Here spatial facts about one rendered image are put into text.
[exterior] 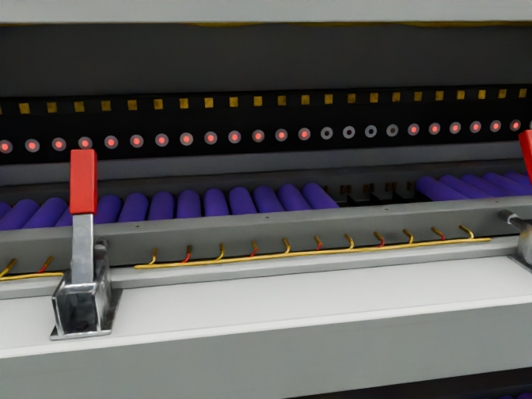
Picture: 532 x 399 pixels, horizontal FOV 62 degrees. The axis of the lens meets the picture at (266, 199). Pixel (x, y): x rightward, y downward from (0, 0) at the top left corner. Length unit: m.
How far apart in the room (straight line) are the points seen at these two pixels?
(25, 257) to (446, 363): 0.25
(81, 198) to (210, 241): 0.08
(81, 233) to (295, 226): 0.13
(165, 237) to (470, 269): 0.19
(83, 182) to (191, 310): 0.09
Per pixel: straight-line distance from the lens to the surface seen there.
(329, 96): 0.39
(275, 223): 0.28
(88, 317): 0.25
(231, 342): 0.23
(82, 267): 0.24
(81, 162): 0.25
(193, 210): 0.32
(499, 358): 0.29
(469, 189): 0.39
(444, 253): 0.30
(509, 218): 0.34
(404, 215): 0.31
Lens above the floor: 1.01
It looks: level
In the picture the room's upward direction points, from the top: 4 degrees counter-clockwise
